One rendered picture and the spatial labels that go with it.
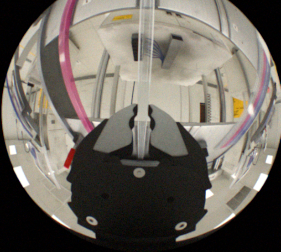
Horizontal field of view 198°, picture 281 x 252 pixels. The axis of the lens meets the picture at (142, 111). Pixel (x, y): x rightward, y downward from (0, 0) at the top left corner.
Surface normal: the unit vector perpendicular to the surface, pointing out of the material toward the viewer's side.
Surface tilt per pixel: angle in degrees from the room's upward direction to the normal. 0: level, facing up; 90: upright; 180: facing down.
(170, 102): 90
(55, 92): 90
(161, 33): 0
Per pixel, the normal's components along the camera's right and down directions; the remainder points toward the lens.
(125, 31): -0.05, 1.00
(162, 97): 0.00, -0.07
